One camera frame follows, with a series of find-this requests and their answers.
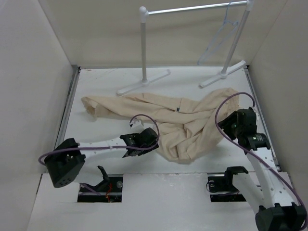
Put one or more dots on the white clothes rack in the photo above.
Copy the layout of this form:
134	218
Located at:
238	28

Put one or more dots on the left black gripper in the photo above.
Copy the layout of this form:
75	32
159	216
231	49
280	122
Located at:
144	151

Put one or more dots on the light blue wire hanger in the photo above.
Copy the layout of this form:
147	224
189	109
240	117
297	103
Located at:
226	30

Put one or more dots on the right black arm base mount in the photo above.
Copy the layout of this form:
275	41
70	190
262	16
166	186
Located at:
220	191

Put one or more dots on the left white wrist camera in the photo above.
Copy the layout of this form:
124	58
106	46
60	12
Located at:
136	124

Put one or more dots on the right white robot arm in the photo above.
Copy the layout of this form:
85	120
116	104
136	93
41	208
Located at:
274	202

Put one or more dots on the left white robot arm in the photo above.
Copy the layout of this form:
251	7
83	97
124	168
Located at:
66	161

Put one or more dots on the beige trousers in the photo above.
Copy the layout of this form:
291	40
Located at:
187	127

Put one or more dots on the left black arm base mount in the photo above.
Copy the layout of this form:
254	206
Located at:
108	190

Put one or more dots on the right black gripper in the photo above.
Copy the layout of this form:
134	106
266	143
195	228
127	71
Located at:
225	123

